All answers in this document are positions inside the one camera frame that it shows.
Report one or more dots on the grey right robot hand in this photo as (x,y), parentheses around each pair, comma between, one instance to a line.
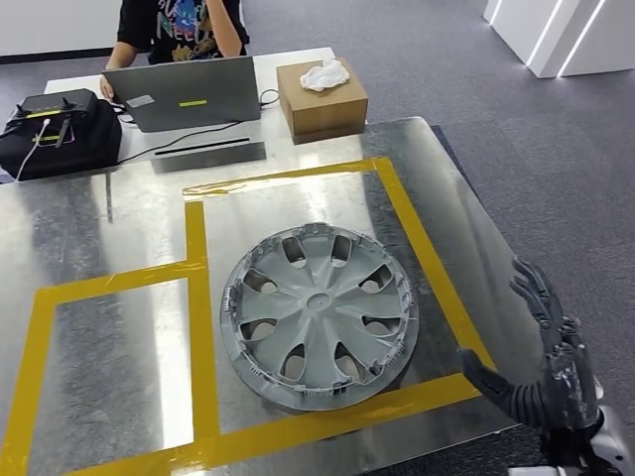
(570,387)

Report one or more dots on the grey plastic wheel hubcap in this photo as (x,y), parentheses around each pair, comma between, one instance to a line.
(317,328)

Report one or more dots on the steel workbench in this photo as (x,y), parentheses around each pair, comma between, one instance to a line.
(124,361)

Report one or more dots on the white partition blocks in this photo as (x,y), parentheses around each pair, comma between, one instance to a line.
(521,26)

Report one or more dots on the brown cardboard box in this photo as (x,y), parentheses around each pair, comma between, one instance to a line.
(322,112)

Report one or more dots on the white crumpled cloth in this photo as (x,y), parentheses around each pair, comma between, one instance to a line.
(325,75)

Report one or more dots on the grey flat metal bar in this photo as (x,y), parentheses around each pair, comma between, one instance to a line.
(208,157)

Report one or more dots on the grey laptop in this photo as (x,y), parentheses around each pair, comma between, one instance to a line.
(198,92)

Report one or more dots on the person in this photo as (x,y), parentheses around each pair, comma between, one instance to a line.
(189,26)

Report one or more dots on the large black bag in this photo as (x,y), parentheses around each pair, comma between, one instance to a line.
(89,148)

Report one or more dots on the black router with yellow strip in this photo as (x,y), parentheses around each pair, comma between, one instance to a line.
(60,104)

